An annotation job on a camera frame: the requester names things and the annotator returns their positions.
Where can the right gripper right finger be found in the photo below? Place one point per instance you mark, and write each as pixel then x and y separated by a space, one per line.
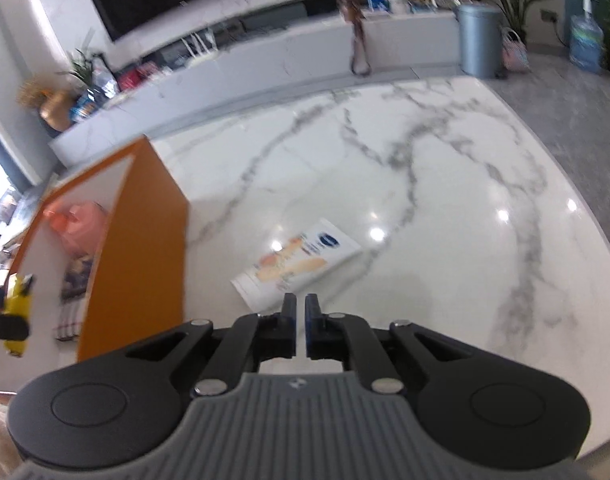
pixel 349 339

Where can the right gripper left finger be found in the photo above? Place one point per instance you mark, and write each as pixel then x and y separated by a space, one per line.
pixel 242 347

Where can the yellow small item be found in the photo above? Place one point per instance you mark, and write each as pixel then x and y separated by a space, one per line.
pixel 18 307

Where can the illustrated tin box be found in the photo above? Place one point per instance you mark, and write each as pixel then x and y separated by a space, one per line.
pixel 76 278

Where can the white orange cream tube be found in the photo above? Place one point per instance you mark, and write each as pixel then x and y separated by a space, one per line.
pixel 302 260

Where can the orange-rimmed white storage box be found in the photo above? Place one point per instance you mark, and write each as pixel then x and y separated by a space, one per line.
pixel 136 282

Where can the pink pump bottle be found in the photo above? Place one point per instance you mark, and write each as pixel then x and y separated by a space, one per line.
pixel 79 227

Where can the gold vase with dried flowers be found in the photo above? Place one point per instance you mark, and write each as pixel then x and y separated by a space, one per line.
pixel 52 105

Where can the white marble tv console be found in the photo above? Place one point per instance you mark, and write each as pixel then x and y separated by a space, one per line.
pixel 312 52

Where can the woven pastel basket bag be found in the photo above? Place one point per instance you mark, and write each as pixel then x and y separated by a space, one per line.
pixel 515 55

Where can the grey pedal trash bin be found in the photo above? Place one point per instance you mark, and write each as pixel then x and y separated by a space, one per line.
pixel 481 40

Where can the blue water jug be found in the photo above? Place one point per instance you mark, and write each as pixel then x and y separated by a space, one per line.
pixel 586 40

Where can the brown leather strap bag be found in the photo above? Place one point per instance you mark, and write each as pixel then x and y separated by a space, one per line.
pixel 353 15

